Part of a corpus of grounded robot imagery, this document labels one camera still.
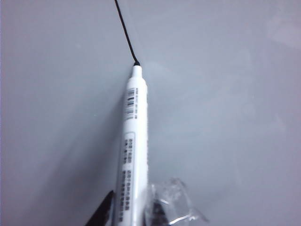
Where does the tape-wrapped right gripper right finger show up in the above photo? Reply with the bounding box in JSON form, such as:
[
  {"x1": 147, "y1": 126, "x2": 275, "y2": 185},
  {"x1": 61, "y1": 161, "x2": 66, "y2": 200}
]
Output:
[{"x1": 143, "y1": 176, "x2": 210, "y2": 226}]

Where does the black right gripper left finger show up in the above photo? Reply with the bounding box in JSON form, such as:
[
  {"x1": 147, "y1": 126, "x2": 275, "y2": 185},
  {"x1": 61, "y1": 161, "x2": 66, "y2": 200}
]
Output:
[{"x1": 85, "y1": 190, "x2": 116, "y2": 226}]

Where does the white marker pen black cap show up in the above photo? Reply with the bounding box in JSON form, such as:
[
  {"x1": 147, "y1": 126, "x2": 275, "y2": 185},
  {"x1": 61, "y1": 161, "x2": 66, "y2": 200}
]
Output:
[{"x1": 110, "y1": 61, "x2": 150, "y2": 226}]

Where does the white whiteboard panel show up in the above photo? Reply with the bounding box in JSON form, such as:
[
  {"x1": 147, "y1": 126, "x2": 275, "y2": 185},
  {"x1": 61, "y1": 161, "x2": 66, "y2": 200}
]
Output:
[{"x1": 0, "y1": 0, "x2": 301, "y2": 226}]

